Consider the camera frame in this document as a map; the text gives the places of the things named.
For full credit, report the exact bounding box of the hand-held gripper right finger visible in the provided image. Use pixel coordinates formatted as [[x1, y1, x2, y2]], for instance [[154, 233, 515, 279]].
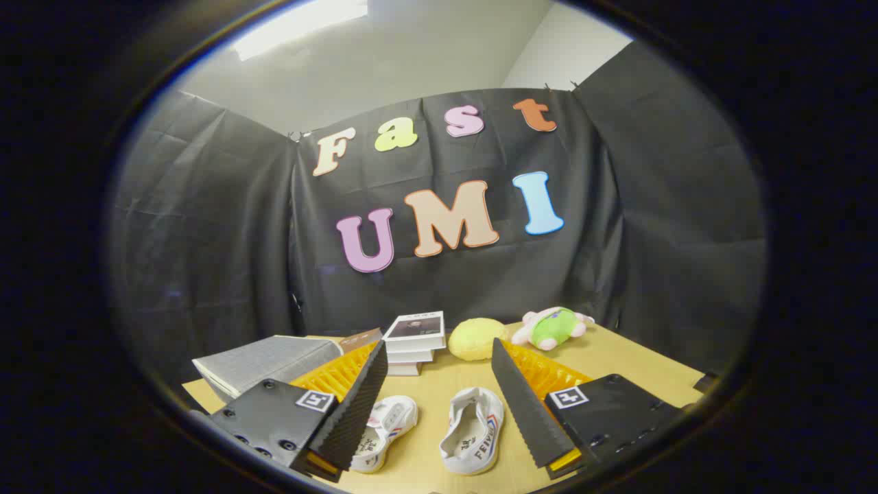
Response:
[[491, 338, 687, 480]]

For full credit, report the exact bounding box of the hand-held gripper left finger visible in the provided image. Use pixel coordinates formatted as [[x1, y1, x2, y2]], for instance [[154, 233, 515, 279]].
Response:
[[206, 340, 390, 483]]

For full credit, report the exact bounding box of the white canvas shoe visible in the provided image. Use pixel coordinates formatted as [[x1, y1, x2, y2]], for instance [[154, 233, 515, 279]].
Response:
[[350, 395, 419, 474], [439, 387, 505, 476]]

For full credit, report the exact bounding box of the grey fabric storage box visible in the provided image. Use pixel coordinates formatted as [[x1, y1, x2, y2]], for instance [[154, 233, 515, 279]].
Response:
[[192, 335, 344, 403]]

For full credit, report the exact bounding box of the brown cover book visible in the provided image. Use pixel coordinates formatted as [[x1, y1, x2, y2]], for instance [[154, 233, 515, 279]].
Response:
[[340, 328, 383, 354]]

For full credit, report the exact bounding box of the pink and green plush toy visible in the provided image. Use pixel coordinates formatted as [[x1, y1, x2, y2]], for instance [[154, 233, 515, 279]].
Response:
[[511, 307, 595, 351]]

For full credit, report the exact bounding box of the yellow round plush toy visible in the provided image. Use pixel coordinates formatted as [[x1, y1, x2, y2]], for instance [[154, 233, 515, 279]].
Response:
[[449, 318, 508, 362]]

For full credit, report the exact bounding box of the white portrait cover book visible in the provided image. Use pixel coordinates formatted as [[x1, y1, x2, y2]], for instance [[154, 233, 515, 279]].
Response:
[[382, 311, 447, 353]]

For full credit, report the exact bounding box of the black backdrop cloth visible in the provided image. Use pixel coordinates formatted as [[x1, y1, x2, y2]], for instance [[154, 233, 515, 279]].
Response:
[[110, 41, 768, 385]]

